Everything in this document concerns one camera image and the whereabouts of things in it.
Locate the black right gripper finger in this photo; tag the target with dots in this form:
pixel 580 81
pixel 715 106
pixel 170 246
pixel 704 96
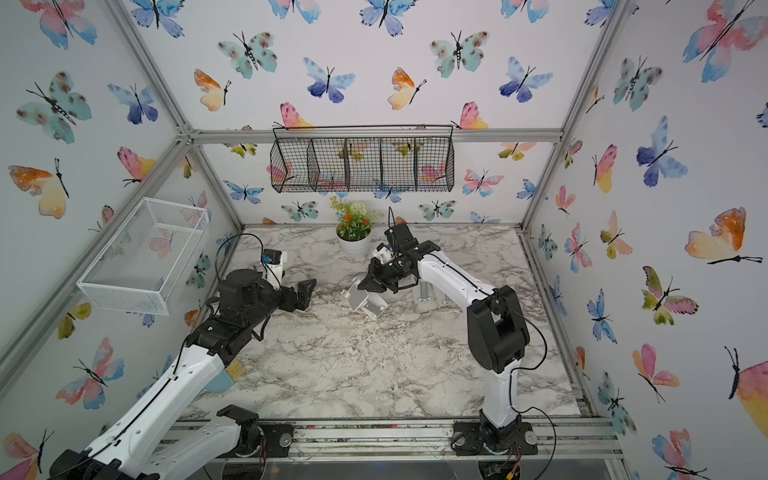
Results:
pixel 369 279
pixel 381 287

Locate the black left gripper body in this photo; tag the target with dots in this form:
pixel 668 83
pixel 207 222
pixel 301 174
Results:
pixel 285 299

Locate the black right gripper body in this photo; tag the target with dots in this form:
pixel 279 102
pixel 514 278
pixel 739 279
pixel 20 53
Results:
pixel 390 272

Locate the grey folding phone stand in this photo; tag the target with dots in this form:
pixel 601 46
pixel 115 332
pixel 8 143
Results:
pixel 422 292

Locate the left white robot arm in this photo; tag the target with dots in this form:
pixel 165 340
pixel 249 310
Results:
pixel 242 306

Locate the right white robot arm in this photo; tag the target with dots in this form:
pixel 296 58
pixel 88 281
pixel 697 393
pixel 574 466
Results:
pixel 497 331

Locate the white flower pot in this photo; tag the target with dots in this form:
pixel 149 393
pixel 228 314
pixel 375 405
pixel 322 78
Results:
pixel 355 249

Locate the green artificial plant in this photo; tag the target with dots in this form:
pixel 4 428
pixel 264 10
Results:
pixel 356 220

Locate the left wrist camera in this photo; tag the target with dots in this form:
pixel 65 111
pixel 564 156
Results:
pixel 273 265

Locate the blue handled brush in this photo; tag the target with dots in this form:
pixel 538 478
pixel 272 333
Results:
pixel 227 378

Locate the black wire wall basket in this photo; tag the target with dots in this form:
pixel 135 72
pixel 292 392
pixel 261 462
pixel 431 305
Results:
pixel 355 159

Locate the white mesh wall basket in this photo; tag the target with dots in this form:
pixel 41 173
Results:
pixel 141 264

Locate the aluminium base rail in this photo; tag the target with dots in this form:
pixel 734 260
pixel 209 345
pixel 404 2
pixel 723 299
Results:
pixel 342 440

